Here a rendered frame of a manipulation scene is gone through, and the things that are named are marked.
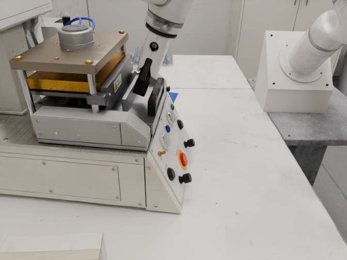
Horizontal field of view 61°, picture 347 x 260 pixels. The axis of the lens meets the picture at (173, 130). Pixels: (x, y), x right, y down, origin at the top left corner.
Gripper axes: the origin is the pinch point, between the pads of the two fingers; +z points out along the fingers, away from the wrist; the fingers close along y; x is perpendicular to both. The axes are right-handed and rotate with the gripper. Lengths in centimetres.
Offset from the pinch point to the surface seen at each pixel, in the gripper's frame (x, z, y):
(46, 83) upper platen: 19.1, 2.8, -10.2
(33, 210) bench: 13.6, 32.6, -20.1
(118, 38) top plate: 9.9, -7.1, 6.7
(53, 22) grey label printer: 58, 26, 83
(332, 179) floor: -135, 58, 95
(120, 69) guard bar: 6.1, -2.6, -0.4
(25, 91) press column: 22.1, 4.7, -13.3
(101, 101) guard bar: 5.8, -0.2, -13.7
